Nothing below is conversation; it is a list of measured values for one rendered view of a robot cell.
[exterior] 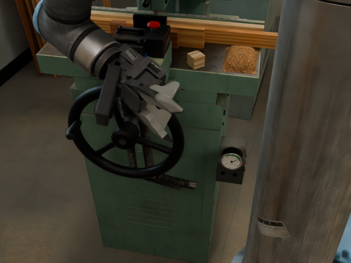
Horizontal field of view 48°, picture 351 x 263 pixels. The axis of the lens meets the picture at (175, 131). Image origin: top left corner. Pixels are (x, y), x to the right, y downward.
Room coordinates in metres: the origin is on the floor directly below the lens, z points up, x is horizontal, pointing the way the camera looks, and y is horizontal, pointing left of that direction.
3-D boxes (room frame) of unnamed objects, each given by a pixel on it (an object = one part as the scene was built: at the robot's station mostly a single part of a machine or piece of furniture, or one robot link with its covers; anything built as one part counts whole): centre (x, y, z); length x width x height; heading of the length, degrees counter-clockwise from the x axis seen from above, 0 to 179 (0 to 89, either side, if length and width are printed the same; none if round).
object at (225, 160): (0.79, -0.16, 0.65); 0.06 x 0.04 x 0.08; 79
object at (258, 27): (1.07, 0.05, 0.92); 0.60 x 0.02 x 0.05; 79
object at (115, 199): (1.17, 0.03, 0.35); 0.58 x 0.45 x 0.71; 169
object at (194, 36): (1.01, 0.03, 0.93); 0.22 x 0.01 x 0.06; 79
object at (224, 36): (1.04, 0.00, 0.92); 0.62 x 0.02 x 0.04; 79
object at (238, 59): (0.92, -0.17, 0.91); 0.12 x 0.09 x 0.03; 169
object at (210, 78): (0.95, 0.07, 0.87); 0.61 x 0.30 x 0.06; 79
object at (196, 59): (0.89, -0.05, 0.92); 0.03 x 0.03 x 0.03; 32
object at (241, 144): (0.86, -0.17, 0.58); 0.12 x 0.08 x 0.08; 169
